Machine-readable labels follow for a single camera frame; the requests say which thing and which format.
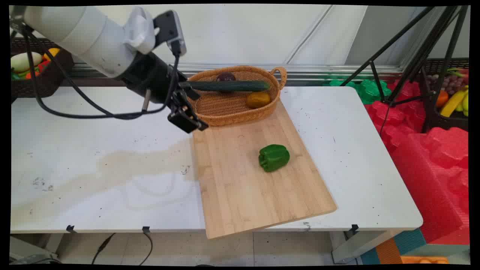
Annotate small red foam block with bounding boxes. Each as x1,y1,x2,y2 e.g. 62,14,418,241
365,80,428,152

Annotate yellow toy banana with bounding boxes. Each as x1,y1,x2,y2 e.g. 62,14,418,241
439,88,468,118

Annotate aluminium wall rail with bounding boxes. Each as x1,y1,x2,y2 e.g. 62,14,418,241
71,63,405,82

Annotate orange toy fruit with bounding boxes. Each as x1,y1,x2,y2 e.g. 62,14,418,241
435,90,450,109

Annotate large red foam block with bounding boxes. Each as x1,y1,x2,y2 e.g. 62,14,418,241
390,127,470,245

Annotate black camera tripod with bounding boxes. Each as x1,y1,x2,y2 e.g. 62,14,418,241
339,6,469,134

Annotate woven wicker basket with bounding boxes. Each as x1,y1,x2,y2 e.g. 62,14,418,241
186,66,288,127

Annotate yellow bell pepper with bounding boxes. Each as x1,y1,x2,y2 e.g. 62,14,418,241
246,92,271,109

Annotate bamboo cutting board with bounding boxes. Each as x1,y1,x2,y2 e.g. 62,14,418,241
191,99,338,240

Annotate black basket with vegetables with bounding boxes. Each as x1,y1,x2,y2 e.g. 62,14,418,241
10,37,74,99

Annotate green bell pepper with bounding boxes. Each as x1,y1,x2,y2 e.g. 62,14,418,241
258,144,290,173

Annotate purple toy grapes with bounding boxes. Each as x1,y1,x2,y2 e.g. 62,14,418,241
427,74,465,95

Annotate green foam piece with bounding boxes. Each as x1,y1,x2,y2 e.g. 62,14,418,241
329,78,393,105

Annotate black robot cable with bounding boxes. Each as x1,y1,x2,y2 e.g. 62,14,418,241
22,26,182,120
52,52,117,117

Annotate black crate with fruit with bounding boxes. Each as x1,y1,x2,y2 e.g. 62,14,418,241
419,58,470,132

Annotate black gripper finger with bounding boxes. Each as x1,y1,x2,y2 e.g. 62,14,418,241
179,81,201,101
167,89,209,134

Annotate white table leg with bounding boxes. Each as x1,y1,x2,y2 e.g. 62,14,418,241
330,229,402,264

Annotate black hanging cable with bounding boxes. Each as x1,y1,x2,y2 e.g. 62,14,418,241
91,232,117,265
139,229,154,266

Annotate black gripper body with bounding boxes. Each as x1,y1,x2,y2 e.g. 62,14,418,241
119,52,188,105

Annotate dark green cucumber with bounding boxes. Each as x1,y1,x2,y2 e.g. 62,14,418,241
187,80,270,93

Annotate orange tray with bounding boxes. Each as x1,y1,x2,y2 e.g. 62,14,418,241
400,256,449,265

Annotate teal and orange floor mat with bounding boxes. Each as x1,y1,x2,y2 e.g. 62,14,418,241
359,228,427,265

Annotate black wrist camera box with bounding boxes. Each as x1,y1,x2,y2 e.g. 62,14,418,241
153,10,187,57

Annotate yellow-green toy fruit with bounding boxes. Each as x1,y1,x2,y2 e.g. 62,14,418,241
460,91,470,117

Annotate white toy melon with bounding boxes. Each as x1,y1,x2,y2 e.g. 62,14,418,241
10,52,43,73

